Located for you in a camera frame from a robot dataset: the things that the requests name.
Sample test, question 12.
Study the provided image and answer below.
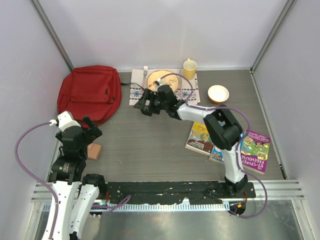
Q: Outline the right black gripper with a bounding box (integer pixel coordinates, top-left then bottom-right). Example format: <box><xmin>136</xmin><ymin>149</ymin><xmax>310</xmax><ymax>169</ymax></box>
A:
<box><xmin>133</xmin><ymin>89</ymin><xmax>168</xmax><ymax>115</ymax></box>

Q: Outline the red backpack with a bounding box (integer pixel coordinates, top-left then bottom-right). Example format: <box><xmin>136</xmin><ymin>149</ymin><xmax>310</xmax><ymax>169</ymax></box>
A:
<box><xmin>57</xmin><ymin>65</ymin><xmax>122</xmax><ymax>129</ymax></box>

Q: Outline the yellow landscape paperback book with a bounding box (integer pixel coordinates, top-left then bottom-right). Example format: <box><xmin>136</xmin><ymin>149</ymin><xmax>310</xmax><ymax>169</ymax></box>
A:
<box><xmin>185</xmin><ymin>122</ymin><xmax>214</xmax><ymax>156</ymax></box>

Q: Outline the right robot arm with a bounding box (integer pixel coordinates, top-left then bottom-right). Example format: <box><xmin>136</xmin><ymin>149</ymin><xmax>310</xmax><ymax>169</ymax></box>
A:
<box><xmin>133</xmin><ymin>84</ymin><xmax>248</xmax><ymax>198</ymax></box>

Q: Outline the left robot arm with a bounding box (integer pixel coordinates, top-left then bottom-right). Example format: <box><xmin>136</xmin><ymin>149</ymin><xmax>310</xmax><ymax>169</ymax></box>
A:
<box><xmin>42</xmin><ymin>111</ymin><xmax>107</xmax><ymax>240</ymax></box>

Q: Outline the tan leather wallet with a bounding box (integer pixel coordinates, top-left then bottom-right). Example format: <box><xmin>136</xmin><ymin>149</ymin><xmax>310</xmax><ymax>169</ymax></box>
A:
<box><xmin>87</xmin><ymin>143</ymin><xmax>102</xmax><ymax>160</ymax></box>

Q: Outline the bird pattern wooden plate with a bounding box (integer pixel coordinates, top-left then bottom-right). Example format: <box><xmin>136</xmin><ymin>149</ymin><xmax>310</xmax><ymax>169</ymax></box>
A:
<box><xmin>147</xmin><ymin>70</ymin><xmax>179</xmax><ymax>92</ymax></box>

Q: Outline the patterned white placemat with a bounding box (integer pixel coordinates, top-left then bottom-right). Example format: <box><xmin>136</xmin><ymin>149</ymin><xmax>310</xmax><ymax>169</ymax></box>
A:
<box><xmin>129</xmin><ymin>68</ymin><xmax>201</xmax><ymax>106</ymax></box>

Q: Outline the yellow mug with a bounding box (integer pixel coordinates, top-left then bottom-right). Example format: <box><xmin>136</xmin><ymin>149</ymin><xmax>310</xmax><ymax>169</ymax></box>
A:
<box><xmin>182</xmin><ymin>58</ymin><xmax>198</xmax><ymax>81</ymax></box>

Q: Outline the white orange bowl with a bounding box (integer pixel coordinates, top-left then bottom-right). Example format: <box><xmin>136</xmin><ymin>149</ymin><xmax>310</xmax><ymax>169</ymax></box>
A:
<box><xmin>207</xmin><ymin>85</ymin><xmax>230</xmax><ymax>104</ymax></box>

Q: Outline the blue comic cover book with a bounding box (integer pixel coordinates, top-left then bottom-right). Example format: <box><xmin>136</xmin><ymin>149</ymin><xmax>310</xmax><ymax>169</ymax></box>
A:
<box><xmin>209</xmin><ymin>145</ymin><xmax>224</xmax><ymax>164</ymax></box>

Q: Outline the purple treehouse book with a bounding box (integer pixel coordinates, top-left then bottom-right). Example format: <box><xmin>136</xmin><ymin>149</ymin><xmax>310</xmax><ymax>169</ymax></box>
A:
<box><xmin>240</xmin><ymin>130</ymin><xmax>271</xmax><ymax>174</ymax></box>

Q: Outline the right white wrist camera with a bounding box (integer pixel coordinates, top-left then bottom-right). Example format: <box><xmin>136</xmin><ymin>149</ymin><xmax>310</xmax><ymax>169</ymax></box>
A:
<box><xmin>153</xmin><ymin>77</ymin><xmax>165</xmax><ymax>92</ymax></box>

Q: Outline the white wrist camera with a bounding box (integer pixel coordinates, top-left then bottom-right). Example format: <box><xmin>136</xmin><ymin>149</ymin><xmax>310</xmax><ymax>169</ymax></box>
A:
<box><xmin>57</xmin><ymin>111</ymin><xmax>80</xmax><ymax>132</ymax></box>
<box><xmin>153</xmin><ymin>77</ymin><xmax>165</xmax><ymax>92</ymax></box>

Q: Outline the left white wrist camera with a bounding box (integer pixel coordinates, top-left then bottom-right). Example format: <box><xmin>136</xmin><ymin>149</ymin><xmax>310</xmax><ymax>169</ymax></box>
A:
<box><xmin>57</xmin><ymin>111</ymin><xmax>80</xmax><ymax>132</ymax></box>

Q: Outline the pink handled fork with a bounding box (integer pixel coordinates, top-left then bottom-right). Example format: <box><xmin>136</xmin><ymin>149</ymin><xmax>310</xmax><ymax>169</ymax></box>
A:
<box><xmin>141</xmin><ymin>65</ymin><xmax>149</xmax><ymax>89</ymax></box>

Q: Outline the pink handled knife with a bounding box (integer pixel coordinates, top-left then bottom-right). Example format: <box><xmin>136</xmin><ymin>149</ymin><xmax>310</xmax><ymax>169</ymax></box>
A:
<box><xmin>178</xmin><ymin>69</ymin><xmax>183</xmax><ymax>100</ymax></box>

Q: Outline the white slotted cable duct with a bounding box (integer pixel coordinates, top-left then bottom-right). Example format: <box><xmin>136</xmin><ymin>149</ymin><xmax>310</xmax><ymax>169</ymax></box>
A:
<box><xmin>42</xmin><ymin>202</ymin><xmax>230</xmax><ymax>212</ymax></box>

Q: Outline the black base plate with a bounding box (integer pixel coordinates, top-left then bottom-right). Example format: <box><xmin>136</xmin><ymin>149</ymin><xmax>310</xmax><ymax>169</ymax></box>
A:
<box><xmin>98</xmin><ymin>181</ymin><xmax>256</xmax><ymax>205</ymax></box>

